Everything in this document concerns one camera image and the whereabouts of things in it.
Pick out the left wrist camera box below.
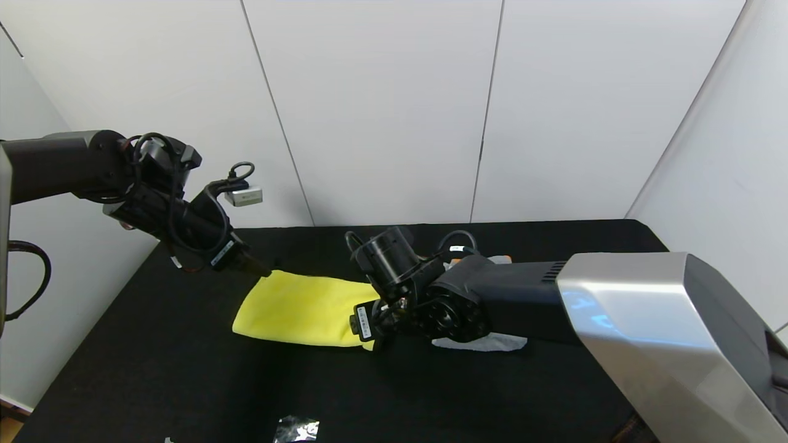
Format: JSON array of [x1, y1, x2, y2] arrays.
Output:
[[225, 188, 263, 207]]

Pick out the grey towel with orange marks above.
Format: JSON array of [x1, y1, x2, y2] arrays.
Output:
[[431, 253, 528, 353]]

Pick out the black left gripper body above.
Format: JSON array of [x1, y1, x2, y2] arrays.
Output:
[[171, 192, 251, 272]]

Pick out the yellow towel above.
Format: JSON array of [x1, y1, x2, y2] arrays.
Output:
[[233, 269, 382, 351]]

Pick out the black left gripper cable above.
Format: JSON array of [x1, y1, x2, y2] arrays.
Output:
[[126, 132, 256, 259]]

